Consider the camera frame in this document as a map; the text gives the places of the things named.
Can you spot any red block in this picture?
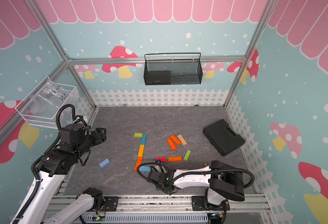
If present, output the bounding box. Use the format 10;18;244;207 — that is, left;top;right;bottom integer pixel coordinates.
156;157;166;162

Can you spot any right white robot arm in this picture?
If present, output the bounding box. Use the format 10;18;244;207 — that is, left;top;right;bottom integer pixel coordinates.
135;160;255;211

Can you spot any clear plastic wall bin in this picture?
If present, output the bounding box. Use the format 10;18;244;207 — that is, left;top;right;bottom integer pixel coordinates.
15;77;79;129

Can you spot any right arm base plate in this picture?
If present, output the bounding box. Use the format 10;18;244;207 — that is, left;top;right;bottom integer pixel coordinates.
191;196;230;211

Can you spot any green circuit board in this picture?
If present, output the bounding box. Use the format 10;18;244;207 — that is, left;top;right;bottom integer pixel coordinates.
92;215;106;222

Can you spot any tan long block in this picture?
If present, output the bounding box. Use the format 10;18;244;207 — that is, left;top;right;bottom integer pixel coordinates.
177;134;187;146

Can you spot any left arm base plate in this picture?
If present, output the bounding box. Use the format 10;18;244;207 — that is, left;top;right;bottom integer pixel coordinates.
103;196;119;212

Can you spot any yellow-orange long block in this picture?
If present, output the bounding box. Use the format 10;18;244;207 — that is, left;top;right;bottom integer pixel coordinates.
138;145;145;158

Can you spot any yellow-green flat block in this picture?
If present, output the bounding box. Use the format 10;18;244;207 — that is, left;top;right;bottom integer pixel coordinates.
184;150;191;161

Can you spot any black plastic tool case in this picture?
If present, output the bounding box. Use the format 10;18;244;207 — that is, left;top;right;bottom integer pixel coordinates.
203;119;245;156

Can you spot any black box in basket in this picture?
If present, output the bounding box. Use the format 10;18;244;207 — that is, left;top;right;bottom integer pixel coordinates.
144;71;171;85

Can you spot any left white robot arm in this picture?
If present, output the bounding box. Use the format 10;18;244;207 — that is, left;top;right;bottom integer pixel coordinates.
11;104;106;224

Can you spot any teal long block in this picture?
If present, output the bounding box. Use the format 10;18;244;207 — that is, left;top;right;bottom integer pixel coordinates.
141;134;147;145

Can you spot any blue long block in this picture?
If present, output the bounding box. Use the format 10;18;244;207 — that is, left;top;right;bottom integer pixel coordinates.
139;166;151;172

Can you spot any light blue block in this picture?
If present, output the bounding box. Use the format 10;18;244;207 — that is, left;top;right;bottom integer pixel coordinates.
99;159;110;168

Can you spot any lime green small block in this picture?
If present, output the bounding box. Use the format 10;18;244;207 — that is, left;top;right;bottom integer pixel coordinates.
134;133;143;138

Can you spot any black wire mesh basket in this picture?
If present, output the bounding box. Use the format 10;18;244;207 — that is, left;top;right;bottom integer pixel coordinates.
144;52;203;85

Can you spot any orange long block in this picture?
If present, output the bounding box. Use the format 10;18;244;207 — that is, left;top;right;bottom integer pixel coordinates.
134;157;143;171

